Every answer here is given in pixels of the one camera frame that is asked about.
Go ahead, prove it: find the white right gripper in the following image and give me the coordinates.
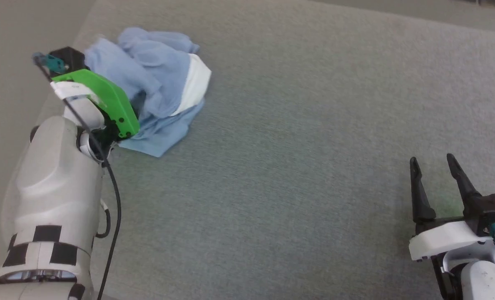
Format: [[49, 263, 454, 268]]
[[409, 153, 493, 262]]

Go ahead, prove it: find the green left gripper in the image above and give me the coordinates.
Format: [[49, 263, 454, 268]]
[[50, 69, 141, 140]]

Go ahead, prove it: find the light blue white garment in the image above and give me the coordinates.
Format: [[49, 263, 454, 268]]
[[83, 27, 212, 158]]

